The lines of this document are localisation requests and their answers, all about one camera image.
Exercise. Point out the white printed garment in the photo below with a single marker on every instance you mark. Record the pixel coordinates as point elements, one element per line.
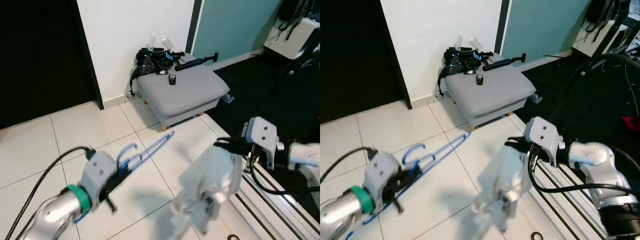
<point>210,185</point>
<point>500,190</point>

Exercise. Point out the blue plastic hanger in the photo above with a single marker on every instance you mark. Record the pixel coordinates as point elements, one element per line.
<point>155,146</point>
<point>450,144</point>

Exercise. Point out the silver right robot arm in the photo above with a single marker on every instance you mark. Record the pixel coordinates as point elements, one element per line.
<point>605,165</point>
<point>302,152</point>

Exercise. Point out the black floor mat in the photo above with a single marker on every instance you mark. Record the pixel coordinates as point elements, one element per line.
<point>280,105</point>
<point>575,105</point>

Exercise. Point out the small black device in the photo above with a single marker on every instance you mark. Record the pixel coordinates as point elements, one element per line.
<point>480,80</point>
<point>172,80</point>

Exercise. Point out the black tripod stick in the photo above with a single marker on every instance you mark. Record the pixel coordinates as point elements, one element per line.
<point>192,62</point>
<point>502,62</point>

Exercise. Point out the black metal clothes rack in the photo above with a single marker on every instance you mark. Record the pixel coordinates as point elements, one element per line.
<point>584,74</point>
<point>291,73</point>

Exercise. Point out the black headset with blue lights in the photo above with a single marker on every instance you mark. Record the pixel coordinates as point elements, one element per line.
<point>467,60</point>
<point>160,60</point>

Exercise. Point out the red cloth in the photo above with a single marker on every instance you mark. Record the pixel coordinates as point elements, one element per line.
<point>632,123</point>

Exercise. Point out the crumpled clear plastic bag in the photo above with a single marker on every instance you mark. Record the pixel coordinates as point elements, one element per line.
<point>162,42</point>
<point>470,42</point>

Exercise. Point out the white shelf unit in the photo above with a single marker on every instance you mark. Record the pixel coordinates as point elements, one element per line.
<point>595,42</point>
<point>295,42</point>

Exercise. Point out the black door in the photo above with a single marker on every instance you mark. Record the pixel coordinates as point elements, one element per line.
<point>45,60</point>
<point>360,55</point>

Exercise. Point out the black backpack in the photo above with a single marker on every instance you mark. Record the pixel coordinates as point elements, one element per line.
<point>600,12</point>
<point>292,12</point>

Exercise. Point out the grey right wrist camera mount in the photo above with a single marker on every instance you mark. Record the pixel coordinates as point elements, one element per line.
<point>262,137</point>
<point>542,137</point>

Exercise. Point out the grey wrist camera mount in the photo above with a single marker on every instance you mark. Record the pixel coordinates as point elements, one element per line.
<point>262,137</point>
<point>380,175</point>
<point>542,137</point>
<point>97,172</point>

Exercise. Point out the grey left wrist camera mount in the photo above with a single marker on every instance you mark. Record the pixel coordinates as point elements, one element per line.
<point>380,175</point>
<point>97,172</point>

